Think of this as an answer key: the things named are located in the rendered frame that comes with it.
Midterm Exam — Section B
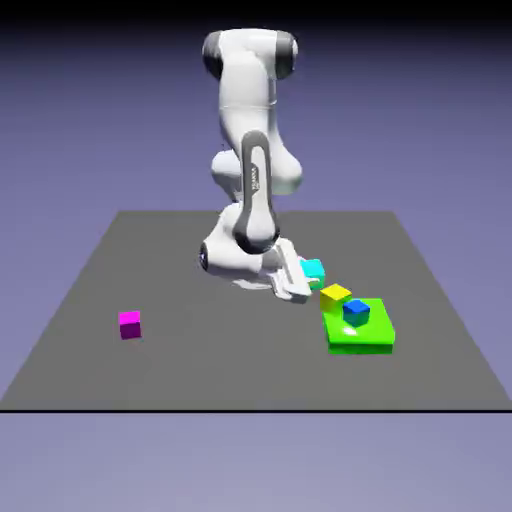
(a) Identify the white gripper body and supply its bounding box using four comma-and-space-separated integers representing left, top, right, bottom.
268, 238, 313, 304

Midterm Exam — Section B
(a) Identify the small cyan cube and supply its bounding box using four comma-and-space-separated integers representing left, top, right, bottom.
299, 258, 326, 291

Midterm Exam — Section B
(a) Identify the small yellow cube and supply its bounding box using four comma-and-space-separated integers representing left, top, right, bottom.
319, 283, 353, 314

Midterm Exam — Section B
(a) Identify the small blue cube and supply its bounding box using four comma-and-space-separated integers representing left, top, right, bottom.
342, 298, 371, 328

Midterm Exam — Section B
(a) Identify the small magenta cube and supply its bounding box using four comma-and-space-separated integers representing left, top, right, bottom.
118, 310, 143, 341

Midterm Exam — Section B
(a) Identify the large green box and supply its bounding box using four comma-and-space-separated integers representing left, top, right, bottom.
322, 297, 396, 356

